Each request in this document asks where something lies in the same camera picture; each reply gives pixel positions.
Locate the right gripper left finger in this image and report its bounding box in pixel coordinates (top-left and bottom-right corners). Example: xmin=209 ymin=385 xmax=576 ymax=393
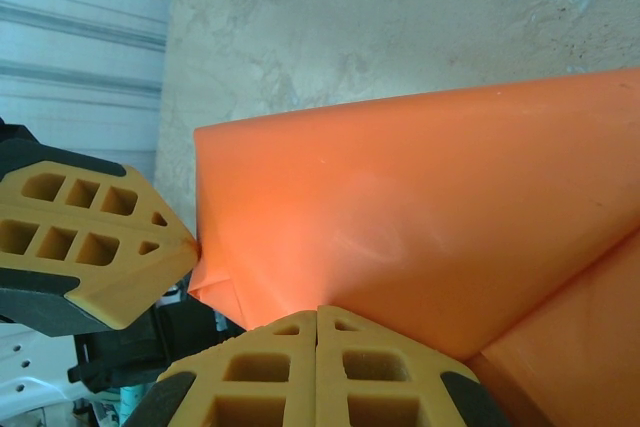
xmin=122 ymin=310 xmax=319 ymax=427

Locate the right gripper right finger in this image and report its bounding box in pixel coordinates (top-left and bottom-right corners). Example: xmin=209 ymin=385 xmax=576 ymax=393
xmin=317 ymin=304 xmax=511 ymax=427

